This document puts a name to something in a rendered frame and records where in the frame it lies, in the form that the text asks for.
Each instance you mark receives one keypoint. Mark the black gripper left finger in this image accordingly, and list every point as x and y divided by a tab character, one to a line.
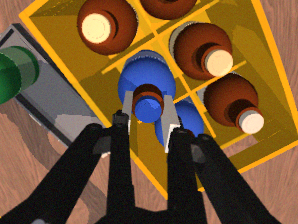
53	200

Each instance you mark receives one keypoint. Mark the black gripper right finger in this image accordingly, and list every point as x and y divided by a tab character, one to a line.
230	195

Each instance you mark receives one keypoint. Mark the grey rectangular tray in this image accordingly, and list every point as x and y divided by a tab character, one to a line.
52	101

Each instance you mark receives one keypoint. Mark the blue bottle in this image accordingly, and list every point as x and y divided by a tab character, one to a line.
148	75
190	116

